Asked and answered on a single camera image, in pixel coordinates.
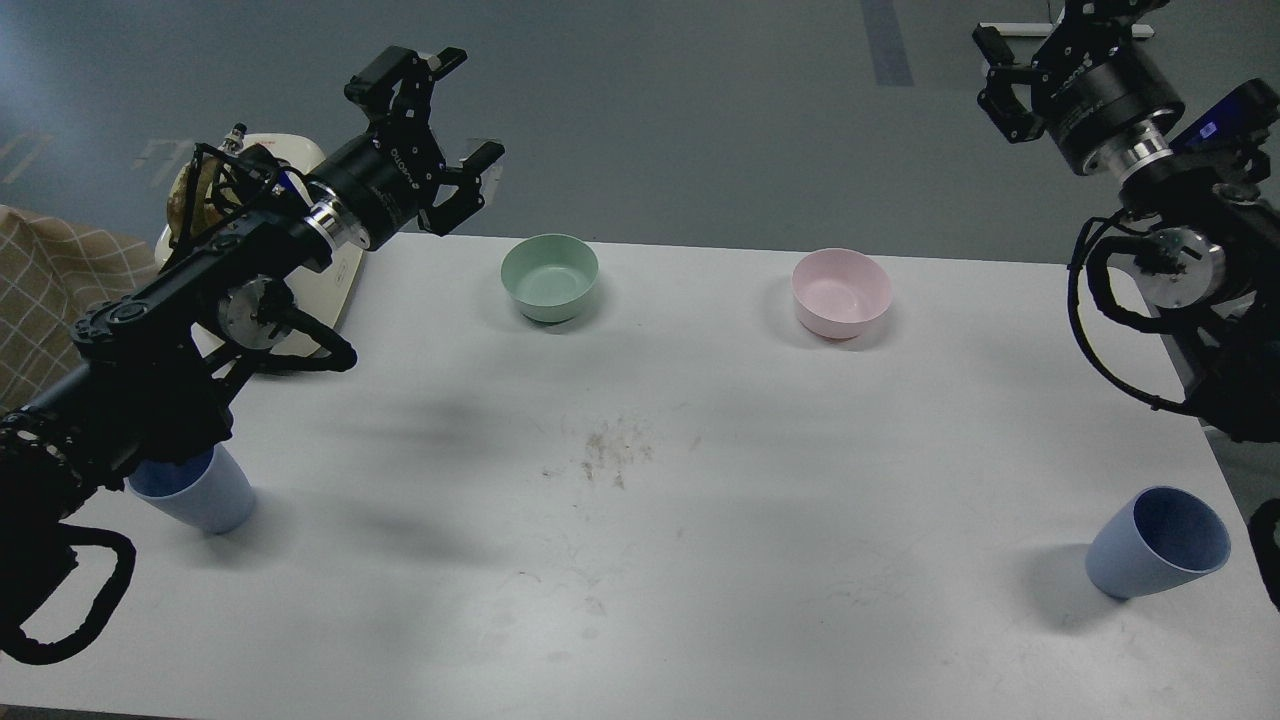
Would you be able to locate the cream toaster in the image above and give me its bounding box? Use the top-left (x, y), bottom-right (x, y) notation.
top-left (154, 133), bottom-right (364, 357)

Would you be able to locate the green bowl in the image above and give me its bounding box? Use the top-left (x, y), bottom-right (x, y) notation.
top-left (500, 234), bottom-right (600, 324)

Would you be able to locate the pink bowl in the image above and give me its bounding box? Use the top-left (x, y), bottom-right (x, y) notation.
top-left (790, 249), bottom-right (893, 341)

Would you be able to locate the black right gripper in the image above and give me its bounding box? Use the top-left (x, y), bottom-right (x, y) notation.
top-left (972, 1), bottom-right (1185, 176)

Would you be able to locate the white desk foot bar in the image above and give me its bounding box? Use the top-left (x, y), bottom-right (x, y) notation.
top-left (978, 20), bottom-right (1156, 40)

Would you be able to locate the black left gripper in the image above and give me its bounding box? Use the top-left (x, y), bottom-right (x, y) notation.
top-left (317, 46), bottom-right (506, 251)

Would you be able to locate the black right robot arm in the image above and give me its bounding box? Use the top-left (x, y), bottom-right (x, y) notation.
top-left (972, 1), bottom-right (1277, 443)

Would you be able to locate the light blue cup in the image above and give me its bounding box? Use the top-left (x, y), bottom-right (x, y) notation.
top-left (125, 445), bottom-right (257, 534)
top-left (1085, 486), bottom-right (1233, 600)

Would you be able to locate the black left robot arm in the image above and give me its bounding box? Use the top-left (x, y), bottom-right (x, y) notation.
top-left (3, 46), bottom-right (504, 665)

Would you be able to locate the toast slice left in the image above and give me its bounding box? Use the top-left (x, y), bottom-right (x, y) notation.
top-left (165, 155), bottom-right (220, 252)

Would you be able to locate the beige checkered cloth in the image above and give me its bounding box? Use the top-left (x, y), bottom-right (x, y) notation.
top-left (1, 206), bottom-right (157, 411)

